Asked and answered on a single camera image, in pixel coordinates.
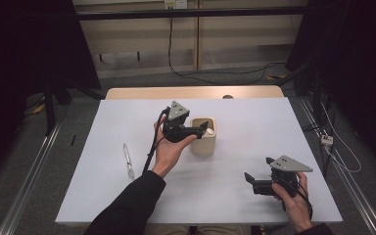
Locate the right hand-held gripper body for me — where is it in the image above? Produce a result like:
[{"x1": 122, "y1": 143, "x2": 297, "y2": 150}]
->
[{"x1": 269, "y1": 155, "x2": 314, "y2": 199}]

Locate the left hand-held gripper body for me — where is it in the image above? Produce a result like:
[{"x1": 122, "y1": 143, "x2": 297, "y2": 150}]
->
[{"x1": 162, "y1": 100, "x2": 194, "y2": 144}]

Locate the beige square cup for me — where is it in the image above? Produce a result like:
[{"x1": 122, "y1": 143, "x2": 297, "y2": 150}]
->
[{"x1": 189, "y1": 117, "x2": 217, "y2": 157}]

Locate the translucent pen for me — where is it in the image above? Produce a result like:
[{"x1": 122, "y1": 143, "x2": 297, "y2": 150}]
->
[{"x1": 122, "y1": 142, "x2": 136, "y2": 181}]

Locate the person's left hand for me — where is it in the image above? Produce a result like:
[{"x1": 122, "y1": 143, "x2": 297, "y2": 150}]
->
[{"x1": 151, "y1": 114, "x2": 199, "y2": 179}]

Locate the person's right hand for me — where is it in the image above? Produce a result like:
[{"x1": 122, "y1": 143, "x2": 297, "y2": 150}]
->
[{"x1": 271, "y1": 171, "x2": 313, "y2": 233}]

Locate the white power strip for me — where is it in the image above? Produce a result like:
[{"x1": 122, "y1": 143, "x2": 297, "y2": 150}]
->
[{"x1": 320, "y1": 134, "x2": 335, "y2": 147}]

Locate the black metal stand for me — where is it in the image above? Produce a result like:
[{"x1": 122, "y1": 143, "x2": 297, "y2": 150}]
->
[
  {"x1": 43, "y1": 77, "x2": 106, "y2": 136},
  {"x1": 287, "y1": 60, "x2": 328, "y2": 131}
]

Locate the beige wooden cabinet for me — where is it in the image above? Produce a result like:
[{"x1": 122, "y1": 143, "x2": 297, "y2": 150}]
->
[{"x1": 71, "y1": 0, "x2": 307, "y2": 79}]

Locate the black horizontal bar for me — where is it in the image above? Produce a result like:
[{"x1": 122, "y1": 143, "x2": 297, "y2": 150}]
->
[{"x1": 74, "y1": 5, "x2": 307, "y2": 22}]

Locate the black curtain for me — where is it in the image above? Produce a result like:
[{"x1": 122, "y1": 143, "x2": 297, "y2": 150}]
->
[
  {"x1": 285, "y1": 0, "x2": 376, "y2": 177},
  {"x1": 0, "y1": 0, "x2": 102, "y2": 184}
]

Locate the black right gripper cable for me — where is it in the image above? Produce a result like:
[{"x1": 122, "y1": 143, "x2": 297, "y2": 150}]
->
[{"x1": 283, "y1": 180, "x2": 314, "y2": 221}]

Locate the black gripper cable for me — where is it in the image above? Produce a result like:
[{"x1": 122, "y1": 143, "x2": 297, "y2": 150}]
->
[
  {"x1": 142, "y1": 107, "x2": 171, "y2": 175},
  {"x1": 283, "y1": 180, "x2": 314, "y2": 221}
]

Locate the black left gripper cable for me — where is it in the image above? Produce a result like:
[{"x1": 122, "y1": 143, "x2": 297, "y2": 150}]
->
[{"x1": 142, "y1": 107, "x2": 171, "y2": 175}]

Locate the black wall cable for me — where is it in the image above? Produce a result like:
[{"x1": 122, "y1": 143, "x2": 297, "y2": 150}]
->
[{"x1": 167, "y1": 16, "x2": 287, "y2": 86}]

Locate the white cable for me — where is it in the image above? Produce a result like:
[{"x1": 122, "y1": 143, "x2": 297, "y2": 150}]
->
[{"x1": 319, "y1": 101, "x2": 362, "y2": 174}]

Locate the metal floor rail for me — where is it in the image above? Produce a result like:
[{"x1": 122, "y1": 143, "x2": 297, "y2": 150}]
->
[
  {"x1": 0, "y1": 120, "x2": 63, "y2": 235},
  {"x1": 298, "y1": 97, "x2": 376, "y2": 235}
]

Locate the white wall socket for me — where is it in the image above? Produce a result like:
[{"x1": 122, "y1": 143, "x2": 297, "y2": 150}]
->
[{"x1": 164, "y1": 0, "x2": 189, "y2": 10}]

